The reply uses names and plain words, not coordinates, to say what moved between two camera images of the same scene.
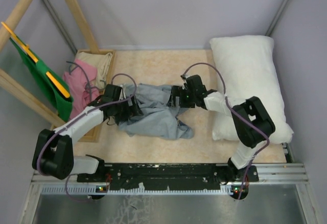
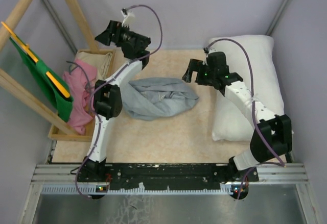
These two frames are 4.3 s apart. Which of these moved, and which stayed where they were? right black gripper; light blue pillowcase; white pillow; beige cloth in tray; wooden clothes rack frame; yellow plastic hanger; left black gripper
Moved: left black gripper; light blue pillowcase; right black gripper
Stayed: white pillow; wooden clothes rack frame; yellow plastic hanger; beige cloth in tray
